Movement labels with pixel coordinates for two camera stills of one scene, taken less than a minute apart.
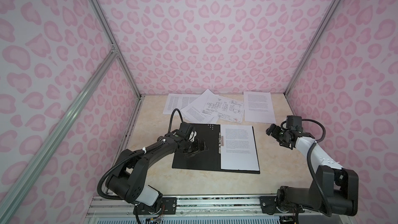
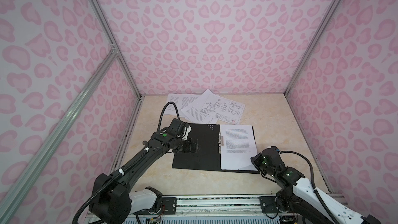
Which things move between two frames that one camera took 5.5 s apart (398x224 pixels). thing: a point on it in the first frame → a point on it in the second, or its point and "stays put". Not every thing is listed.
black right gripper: [274, 135] → [255, 159]
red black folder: [209, 159] stays put
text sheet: [239, 151] stays put
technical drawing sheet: [224, 108] stays put
